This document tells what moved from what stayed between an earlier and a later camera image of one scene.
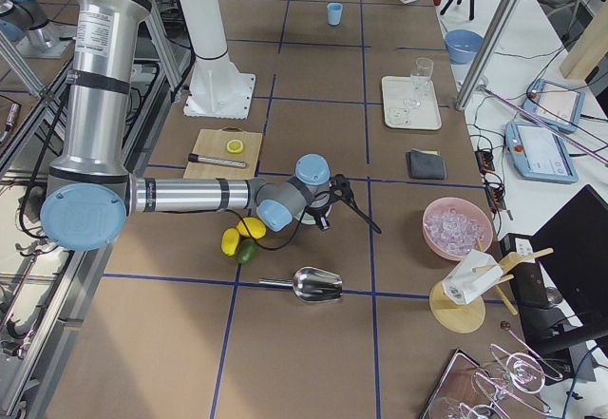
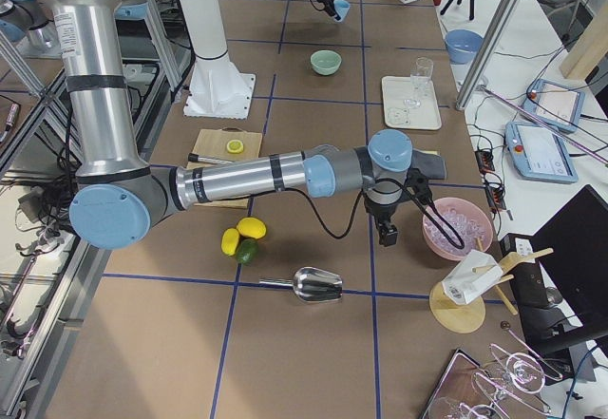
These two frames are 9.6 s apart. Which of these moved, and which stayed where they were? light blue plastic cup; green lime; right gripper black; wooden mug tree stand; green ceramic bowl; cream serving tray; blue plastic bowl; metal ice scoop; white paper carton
Moved: green ceramic bowl; right gripper black; light blue plastic cup
Stayed: white paper carton; green lime; cream serving tray; blue plastic bowl; wooden mug tree stand; metal ice scoop
